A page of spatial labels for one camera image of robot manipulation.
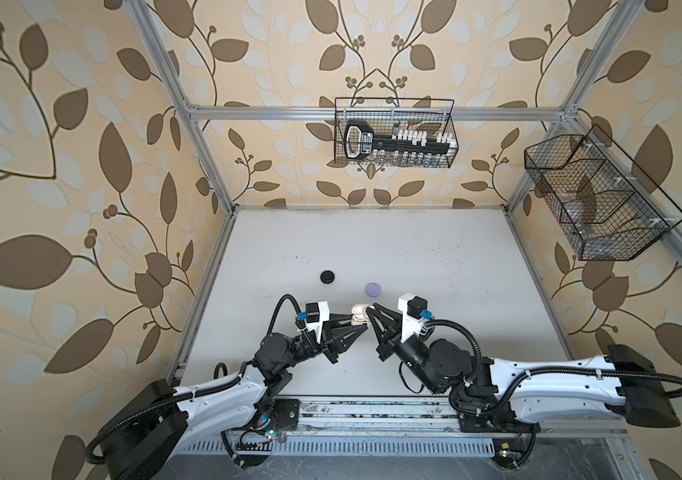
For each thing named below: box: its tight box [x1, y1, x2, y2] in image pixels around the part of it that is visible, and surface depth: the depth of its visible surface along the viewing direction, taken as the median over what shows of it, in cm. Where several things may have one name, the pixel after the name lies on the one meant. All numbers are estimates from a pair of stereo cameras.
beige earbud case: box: [351, 303, 370, 326], surface depth 66 cm
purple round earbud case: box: [365, 282, 381, 298], surface depth 101 cm
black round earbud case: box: [320, 270, 335, 284], surface depth 102 cm
